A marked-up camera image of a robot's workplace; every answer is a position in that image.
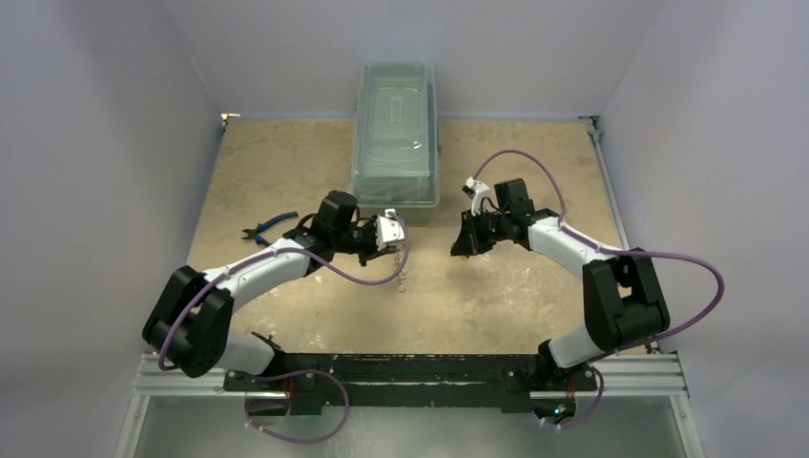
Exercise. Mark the aluminium frame rail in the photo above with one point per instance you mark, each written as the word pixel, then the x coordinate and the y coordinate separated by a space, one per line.
pixel 622 375

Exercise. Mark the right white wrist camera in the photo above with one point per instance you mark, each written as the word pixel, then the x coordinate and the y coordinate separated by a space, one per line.
pixel 479 193

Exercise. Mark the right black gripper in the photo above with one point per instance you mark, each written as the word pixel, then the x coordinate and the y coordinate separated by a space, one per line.
pixel 472 233

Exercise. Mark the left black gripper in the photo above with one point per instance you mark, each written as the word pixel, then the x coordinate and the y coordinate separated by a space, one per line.
pixel 373 252

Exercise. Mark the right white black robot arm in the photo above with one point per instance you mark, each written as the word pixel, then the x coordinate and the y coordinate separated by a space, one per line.
pixel 623 301

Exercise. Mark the clear plastic storage box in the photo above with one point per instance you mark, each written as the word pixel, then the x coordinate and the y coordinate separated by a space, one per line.
pixel 395 160

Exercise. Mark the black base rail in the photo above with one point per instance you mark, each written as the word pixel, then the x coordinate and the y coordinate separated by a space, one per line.
pixel 312 403

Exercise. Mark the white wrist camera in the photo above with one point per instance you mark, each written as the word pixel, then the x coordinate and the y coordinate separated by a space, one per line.
pixel 389 230
pixel 479 193

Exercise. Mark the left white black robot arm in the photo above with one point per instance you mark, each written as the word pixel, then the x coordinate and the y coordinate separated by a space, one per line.
pixel 190 325

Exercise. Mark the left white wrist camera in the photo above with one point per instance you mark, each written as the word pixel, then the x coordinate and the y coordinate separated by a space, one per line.
pixel 389 230

